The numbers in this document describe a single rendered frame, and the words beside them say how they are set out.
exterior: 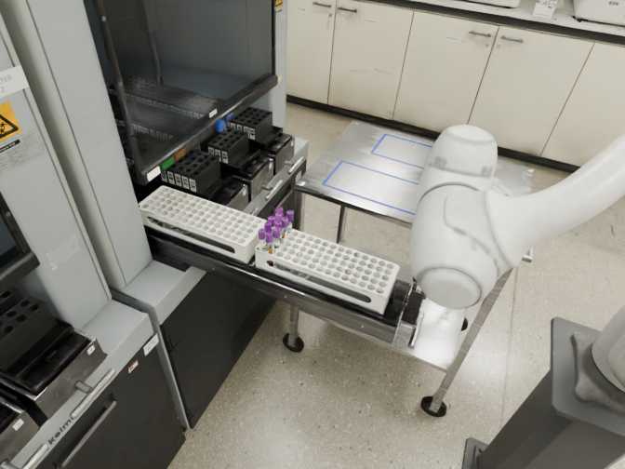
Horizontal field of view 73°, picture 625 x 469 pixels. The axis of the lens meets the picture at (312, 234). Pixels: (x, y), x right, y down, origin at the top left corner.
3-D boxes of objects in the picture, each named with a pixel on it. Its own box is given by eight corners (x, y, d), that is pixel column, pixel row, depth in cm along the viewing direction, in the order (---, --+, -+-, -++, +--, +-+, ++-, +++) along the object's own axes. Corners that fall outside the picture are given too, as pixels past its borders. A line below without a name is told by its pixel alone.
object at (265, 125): (267, 127, 140) (267, 110, 136) (272, 128, 140) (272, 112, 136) (249, 142, 132) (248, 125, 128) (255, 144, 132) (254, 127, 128)
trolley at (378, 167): (281, 348, 173) (284, 180, 118) (327, 274, 204) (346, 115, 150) (444, 423, 153) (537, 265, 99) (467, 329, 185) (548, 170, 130)
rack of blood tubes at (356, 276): (254, 269, 95) (253, 249, 91) (274, 242, 102) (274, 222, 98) (381, 317, 87) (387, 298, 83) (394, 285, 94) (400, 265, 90)
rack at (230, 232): (139, 227, 103) (134, 207, 99) (166, 204, 110) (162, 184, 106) (246, 267, 95) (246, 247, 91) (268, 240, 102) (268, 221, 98)
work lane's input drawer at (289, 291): (128, 247, 107) (120, 220, 101) (164, 216, 117) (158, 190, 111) (410, 358, 88) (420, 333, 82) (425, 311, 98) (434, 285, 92)
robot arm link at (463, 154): (415, 190, 77) (406, 235, 67) (436, 109, 66) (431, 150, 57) (476, 202, 75) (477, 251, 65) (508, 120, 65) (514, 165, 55)
